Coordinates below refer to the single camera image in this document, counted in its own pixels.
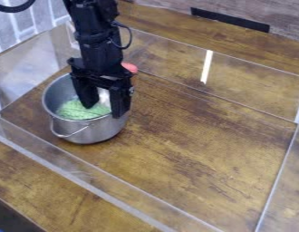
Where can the black wall strip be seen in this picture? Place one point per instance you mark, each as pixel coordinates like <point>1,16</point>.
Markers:
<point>228,19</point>

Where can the green bumpy toy vegetable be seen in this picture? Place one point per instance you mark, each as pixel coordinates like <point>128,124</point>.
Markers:
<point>72,110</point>

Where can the red handled metal spatula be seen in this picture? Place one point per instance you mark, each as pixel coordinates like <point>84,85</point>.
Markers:
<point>130,67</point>

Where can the clear acrylic corner bracket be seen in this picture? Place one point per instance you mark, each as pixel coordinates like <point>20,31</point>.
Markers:
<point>70,34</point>

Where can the silver metal pot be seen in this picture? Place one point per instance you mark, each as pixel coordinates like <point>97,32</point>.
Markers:
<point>78,131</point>

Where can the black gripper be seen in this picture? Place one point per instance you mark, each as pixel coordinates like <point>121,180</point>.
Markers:
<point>98,69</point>

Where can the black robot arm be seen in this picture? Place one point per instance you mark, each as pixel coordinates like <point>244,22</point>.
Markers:
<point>93,17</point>

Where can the clear acrylic barrier wall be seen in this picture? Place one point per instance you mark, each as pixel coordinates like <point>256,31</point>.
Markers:
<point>193,165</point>

